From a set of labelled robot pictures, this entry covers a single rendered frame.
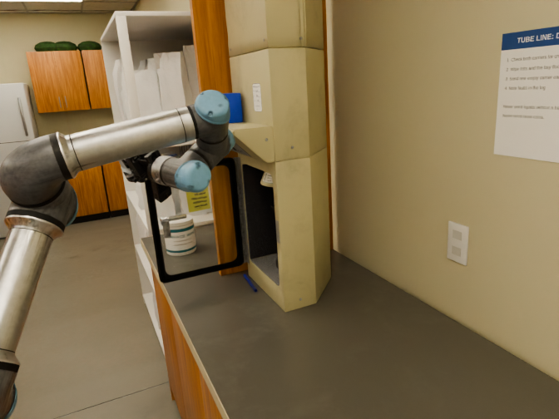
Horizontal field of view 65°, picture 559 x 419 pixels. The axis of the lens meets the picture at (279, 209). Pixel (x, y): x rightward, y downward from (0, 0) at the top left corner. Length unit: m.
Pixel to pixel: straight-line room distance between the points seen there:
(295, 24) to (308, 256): 0.66
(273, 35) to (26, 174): 0.68
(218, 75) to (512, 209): 0.98
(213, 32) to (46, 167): 0.81
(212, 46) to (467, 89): 0.80
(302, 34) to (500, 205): 0.67
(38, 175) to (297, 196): 0.68
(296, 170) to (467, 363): 0.66
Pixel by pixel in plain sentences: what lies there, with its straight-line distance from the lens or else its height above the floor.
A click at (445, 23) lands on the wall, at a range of 1.32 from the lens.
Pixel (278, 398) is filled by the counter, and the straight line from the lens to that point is 1.08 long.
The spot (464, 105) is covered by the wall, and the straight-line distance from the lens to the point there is 1.26.
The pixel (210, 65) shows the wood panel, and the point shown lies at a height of 1.69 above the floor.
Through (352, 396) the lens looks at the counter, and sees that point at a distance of 1.08.
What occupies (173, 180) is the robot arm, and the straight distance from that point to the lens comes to 1.06.
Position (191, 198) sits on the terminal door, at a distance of 1.50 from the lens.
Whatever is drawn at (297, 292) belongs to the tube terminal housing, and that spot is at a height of 1.00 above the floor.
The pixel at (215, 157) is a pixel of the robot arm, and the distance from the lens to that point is 1.08.
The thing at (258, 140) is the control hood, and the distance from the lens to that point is 1.21.
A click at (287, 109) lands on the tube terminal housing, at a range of 1.24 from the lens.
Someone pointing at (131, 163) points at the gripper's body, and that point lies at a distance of 1.19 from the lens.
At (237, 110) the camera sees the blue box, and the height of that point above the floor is 1.55.
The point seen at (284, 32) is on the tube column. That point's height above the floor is 1.75.
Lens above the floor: 1.62
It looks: 16 degrees down
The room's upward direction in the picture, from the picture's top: 4 degrees counter-clockwise
